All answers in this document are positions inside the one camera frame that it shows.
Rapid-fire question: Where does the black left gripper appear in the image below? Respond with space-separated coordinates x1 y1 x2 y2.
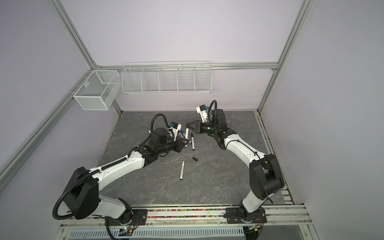
157 135 189 155

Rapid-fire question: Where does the black marker pen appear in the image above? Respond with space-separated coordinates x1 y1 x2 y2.
180 161 185 181
185 127 189 140
191 134 196 151

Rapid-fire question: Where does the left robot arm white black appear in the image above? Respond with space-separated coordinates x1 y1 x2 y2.
53 128 190 225

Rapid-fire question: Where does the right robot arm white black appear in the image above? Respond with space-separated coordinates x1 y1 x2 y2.
187 105 285 215

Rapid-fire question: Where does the small white mesh basket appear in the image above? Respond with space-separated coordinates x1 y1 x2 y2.
74 70 122 111

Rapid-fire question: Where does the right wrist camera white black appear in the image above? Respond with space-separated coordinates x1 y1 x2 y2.
196 105 210 123

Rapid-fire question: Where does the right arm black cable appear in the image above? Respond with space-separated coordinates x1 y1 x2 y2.
207 99 262 160

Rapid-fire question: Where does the long white wire basket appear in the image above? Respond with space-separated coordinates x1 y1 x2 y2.
122 61 213 94

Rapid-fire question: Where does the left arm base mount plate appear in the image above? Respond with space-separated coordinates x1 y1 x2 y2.
107 209 148 227

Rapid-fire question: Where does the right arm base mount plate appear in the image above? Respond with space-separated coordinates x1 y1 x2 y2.
224 206 267 224

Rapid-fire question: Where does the white slotted cable duct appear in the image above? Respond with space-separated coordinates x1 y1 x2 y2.
68 227 245 240

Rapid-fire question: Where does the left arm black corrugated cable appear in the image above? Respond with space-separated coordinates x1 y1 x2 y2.
52 113 175 221

